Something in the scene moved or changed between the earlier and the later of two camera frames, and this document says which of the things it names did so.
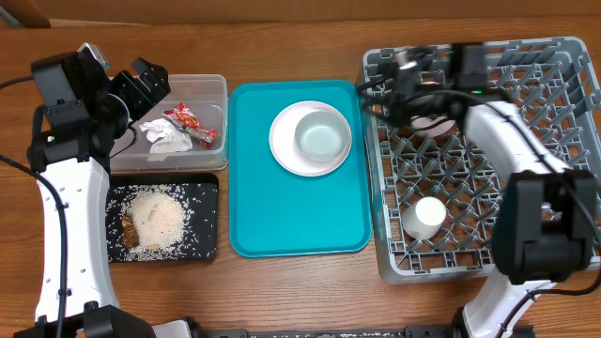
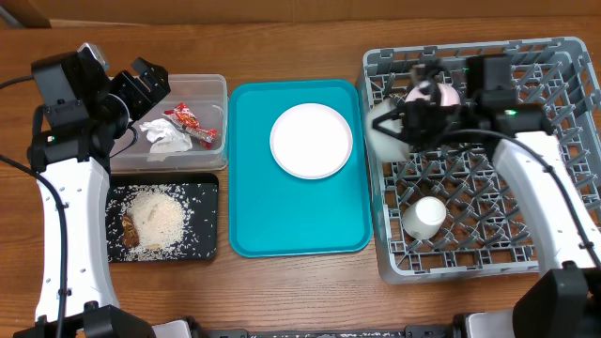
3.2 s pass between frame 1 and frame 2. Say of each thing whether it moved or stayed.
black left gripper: stayed
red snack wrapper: stayed
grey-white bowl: moved
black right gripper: moved
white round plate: stayed
